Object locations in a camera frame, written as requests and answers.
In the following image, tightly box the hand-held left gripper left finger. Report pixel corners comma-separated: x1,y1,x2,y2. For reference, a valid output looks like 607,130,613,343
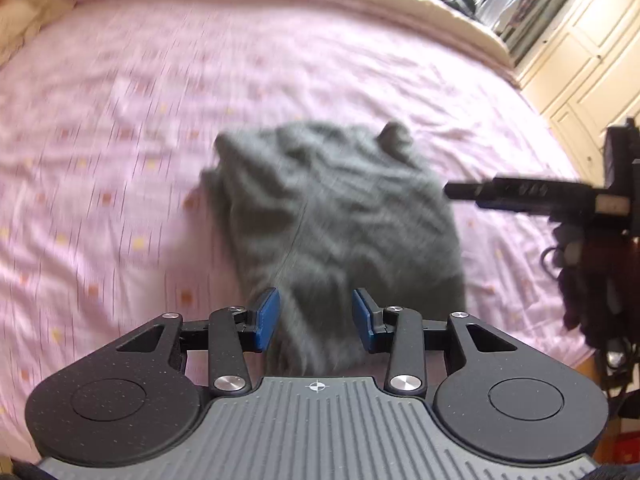
116,287,281,393

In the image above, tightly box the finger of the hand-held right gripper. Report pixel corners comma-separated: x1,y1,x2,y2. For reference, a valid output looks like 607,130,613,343
444,175,601,221

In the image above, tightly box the floral pillow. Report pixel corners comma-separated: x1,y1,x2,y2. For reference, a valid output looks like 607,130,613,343
0,0,76,63

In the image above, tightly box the dark grey knit garment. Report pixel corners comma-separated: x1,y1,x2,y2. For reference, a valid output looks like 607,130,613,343
200,120,468,378

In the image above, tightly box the grey green curtain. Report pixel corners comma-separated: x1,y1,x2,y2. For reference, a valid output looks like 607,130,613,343
480,0,571,58

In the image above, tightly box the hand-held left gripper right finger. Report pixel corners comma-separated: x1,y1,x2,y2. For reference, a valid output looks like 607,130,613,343
351,288,518,393

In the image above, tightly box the cream wooden wardrobe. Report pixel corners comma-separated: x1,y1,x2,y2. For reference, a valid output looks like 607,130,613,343
515,0,640,181

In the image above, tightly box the red box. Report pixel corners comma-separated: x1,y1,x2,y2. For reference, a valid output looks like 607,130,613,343
612,430,640,468

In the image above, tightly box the purple patterned bed sheet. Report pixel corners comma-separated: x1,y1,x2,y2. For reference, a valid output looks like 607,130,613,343
0,0,601,461

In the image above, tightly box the person's right hand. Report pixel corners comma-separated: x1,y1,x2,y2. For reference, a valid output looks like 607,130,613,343
540,222,640,351

